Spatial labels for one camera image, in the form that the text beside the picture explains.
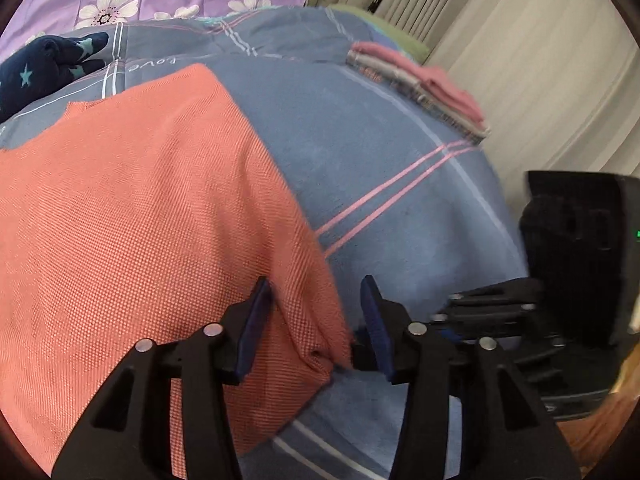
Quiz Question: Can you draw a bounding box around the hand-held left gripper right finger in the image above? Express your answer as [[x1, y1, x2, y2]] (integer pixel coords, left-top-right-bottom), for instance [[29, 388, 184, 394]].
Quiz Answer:
[[360, 275, 583, 480]]

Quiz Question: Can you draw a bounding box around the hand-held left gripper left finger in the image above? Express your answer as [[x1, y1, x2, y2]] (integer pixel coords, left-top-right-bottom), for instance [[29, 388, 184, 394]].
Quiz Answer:
[[50, 276, 275, 480]]

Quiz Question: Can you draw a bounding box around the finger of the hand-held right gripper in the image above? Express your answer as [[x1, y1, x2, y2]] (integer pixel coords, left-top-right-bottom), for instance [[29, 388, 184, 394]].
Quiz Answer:
[[350, 340, 390, 371], [430, 277, 546, 346]]

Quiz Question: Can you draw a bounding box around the orange long-sleeve shirt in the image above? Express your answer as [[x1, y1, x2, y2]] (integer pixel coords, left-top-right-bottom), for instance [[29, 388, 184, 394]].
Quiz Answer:
[[0, 62, 353, 476]]

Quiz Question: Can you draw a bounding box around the stack of folded clothes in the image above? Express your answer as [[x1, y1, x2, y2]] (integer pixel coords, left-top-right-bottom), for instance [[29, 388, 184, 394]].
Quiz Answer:
[[345, 41, 492, 142]]

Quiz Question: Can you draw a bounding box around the blue plaid blanket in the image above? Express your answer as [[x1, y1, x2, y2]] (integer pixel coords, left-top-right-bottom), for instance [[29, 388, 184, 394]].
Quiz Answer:
[[0, 5, 531, 480]]

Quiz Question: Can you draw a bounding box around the white curtain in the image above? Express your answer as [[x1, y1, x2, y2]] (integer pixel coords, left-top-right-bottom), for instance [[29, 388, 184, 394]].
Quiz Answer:
[[305, 0, 640, 211]]

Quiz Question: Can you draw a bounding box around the green pillow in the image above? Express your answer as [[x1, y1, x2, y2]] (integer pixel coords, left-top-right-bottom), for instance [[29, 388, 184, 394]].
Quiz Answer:
[[327, 4, 431, 63]]

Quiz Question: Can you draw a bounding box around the navy star print garment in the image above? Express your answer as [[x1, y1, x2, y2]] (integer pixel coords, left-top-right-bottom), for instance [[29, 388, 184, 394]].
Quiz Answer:
[[0, 31, 110, 123]]

